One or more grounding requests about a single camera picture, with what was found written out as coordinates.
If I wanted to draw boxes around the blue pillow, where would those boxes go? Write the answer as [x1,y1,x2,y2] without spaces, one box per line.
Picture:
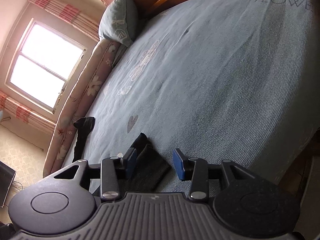
[98,0,139,47]

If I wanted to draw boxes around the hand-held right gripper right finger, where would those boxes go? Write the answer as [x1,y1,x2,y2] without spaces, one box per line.
[173,148,260,201]

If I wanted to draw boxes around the striped curtain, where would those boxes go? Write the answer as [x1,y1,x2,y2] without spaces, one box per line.
[0,91,57,133]
[27,0,101,41]

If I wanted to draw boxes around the blue floral bed sheet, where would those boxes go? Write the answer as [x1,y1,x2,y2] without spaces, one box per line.
[80,0,320,197]

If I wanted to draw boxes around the pink floral quilt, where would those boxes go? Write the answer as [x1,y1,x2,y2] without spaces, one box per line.
[42,40,128,178]

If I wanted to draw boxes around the black pants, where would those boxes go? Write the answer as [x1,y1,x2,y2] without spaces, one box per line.
[73,117,172,198]

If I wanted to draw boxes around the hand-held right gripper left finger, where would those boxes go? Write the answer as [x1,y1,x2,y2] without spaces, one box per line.
[54,147,137,201]

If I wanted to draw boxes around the window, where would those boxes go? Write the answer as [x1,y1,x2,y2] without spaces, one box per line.
[5,17,87,113]

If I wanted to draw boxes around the television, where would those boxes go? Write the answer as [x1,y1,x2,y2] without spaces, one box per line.
[0,161,17,208]

